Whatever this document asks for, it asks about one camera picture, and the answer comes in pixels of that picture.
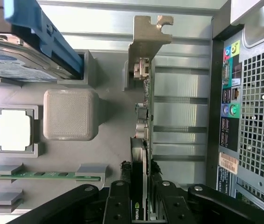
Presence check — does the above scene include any green ram stick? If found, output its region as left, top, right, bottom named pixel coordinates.
left=0, top=171, right=101, bottom=183

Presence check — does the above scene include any grey plastic parts rack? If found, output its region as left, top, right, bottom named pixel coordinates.
left=0, top=50, right=156, bottom=215

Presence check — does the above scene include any silver cpu chip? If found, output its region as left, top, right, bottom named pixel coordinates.
left=0, top=109, right=34, bottom=152

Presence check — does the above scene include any hard disk in blue carrier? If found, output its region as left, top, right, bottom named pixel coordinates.
left=0, top=0, right=83, bottom=82

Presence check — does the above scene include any open pc case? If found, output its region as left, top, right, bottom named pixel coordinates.
left=207, top=0, right=264, bottom=206

